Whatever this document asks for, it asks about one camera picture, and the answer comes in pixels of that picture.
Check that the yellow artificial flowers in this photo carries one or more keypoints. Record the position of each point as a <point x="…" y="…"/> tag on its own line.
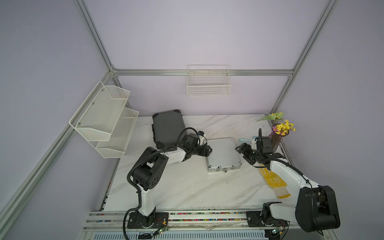
<point x="278" y="119"/>

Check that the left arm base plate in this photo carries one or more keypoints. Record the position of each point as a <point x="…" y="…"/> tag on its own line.
<point x="153" y="221"/>

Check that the dark grey poker case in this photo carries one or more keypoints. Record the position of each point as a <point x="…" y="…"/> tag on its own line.
<point x="167" y="127"/>

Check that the silver aluminium poker case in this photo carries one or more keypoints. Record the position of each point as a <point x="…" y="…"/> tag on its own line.
<point x="223" y="157"/>

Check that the aluminium frame rail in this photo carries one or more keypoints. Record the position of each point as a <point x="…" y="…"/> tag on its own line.
<point x="183" y="220"/>

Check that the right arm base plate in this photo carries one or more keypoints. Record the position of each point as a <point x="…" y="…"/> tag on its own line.
<point x="255" y="219"/>

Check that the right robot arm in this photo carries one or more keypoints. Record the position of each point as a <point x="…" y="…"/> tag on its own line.
<point x="316" y="206"/>

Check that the yellow dotted work glove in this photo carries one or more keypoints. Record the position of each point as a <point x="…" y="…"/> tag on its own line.
<point x="277" y="184"/>

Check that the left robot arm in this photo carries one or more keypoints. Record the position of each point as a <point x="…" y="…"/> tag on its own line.
<point x="149" y="168"/>

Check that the white two-tier mesh shelf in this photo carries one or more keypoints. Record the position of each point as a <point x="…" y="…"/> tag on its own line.
<point x="105" y="121"/>

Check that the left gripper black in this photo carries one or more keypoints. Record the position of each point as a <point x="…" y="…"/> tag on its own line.
<point x="204" y="151"/>

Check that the purple glass vase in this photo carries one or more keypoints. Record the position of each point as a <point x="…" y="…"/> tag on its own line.
<point x="276" y="138"/>

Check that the white wire wall basket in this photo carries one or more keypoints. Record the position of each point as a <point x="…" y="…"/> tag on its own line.
<point x="208" y="81"/>

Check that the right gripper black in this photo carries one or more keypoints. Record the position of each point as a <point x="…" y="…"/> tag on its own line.
<point x="248" y="147"/>

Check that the teal plastic scoop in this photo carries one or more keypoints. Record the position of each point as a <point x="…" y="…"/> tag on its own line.
<point x="248" y="141"/>

